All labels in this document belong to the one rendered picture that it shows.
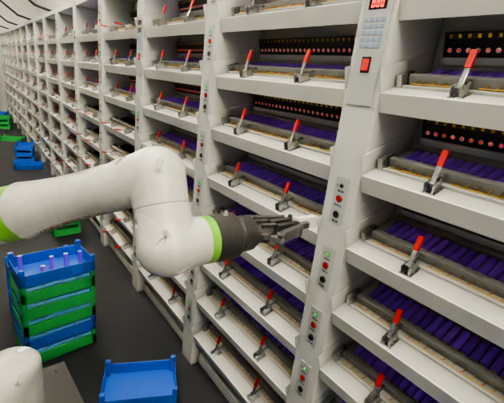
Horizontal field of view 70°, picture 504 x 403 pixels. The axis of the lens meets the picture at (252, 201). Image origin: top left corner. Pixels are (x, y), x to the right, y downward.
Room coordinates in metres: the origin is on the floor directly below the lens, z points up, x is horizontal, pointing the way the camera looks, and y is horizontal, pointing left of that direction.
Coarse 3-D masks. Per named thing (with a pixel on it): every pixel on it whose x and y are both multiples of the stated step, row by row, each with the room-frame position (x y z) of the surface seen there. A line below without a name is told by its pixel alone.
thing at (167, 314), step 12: (144, 288) 1.94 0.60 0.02; (156, 300) 1.80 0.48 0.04; (168, 312) 1.69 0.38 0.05; (180, 324) 1.61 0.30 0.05; (180, 336) 1.56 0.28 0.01; (204, 360) 1.37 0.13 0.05; (216, 372) 1.31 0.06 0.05; (216, 384) 1.28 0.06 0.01; (228, 384) 1.25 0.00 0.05; (228, 396) 1.21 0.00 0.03
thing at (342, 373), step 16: (336, 352) 0.86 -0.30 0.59; (352, 352) 0.89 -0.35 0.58; (368, 352) 0.86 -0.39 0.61; (320, 368) 0.84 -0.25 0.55; (336, 368) 0.84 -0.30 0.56; (352, 368) 0.84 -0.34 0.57; (368, 368) 0.81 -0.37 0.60; (384, 368) 0.81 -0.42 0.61; (336, 384) 0.79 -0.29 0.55; (352, 384) 0.79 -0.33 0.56; (368, 384) 0.79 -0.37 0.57; (384, 384) 0.76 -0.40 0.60; (400, 384) 0.76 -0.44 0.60; (352, 400) 0.75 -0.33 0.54; (368, 400) 0.74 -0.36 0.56; (384, 400) 0.73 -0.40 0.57; (400, 400) 0.73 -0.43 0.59; (416, 400) 0.72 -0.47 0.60; (432, 400) 0.72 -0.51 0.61
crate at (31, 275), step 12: (12, 252) 1.39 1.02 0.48; (36, 252) 1.46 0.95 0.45; (48, 252) 1.49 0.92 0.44; (60, 252) 1.53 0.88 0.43; (72, 252) 1.57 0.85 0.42; (84, 252) 1.54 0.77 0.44; (12, 264) 1.38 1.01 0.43; (24, 264) 1.42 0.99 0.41; (36, 264) 1.44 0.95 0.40; (48, 264) 1.45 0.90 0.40; (60, 264) 1.47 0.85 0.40; (72, 264) 1.48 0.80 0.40; (84, 264) 1.42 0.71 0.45; (24, 276) 1.26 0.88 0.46; (36, 276) 1.29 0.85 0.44; (48, 276) 1.32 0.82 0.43; (60, 276) 1.35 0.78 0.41; (24, 288) 1.25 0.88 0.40
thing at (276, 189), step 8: (232, 168) 1.37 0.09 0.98; (232, 176) 1.34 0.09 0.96; (240, 176) 1.32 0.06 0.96; (248, 176) 1.28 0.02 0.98; (256, 184) 1.25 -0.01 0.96; (264, 184) 1.21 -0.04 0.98; (272, 184) 1.20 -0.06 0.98; (272, 192) 1.16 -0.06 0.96; (280, 192) 1.14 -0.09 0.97; (288, 192) 1.13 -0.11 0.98; (296, 200) 1.09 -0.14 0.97; (304, 200) 1.06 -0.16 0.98; (312, 208) 1.03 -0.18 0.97; (320, 208) 1.00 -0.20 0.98
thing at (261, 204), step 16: (224, 160) 1.43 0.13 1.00; (240, 160) 1.48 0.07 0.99; (208, 176) 1.38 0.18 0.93; (224, 176) 1.37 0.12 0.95; (304, 176) 1.21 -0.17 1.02; (224, 192) 1.29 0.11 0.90; (240, 192) 1.21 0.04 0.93; (256, 192) 1.20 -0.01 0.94; (256, 208) 1.14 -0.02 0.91; (272, 208) 1.08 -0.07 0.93; (288, 208) 1.07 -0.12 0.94; (304, 208) 1.06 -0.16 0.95
